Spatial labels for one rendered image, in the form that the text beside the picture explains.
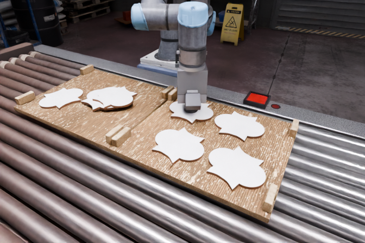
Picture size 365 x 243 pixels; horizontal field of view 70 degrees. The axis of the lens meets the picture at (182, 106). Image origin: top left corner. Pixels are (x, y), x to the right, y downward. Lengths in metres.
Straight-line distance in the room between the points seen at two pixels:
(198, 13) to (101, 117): 0.42
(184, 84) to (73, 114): 0.36
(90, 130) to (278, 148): 0.51
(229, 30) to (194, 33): 3.72
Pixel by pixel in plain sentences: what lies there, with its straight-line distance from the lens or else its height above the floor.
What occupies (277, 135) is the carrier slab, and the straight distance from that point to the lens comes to 0.76.
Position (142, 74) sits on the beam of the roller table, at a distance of 1.12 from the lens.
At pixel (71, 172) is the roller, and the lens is 0.71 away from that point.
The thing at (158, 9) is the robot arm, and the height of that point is 1.23.
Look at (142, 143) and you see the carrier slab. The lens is 0.70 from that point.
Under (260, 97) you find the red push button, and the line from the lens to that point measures 0.94.
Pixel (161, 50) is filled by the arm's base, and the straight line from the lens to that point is 1.31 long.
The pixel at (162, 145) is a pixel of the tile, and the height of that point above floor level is 0.94.
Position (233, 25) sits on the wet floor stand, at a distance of 4.36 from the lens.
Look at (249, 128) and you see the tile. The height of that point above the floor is 0.94.
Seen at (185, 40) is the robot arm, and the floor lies 1.18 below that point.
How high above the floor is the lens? 1.38
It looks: 32 degrees down
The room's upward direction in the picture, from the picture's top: straight up
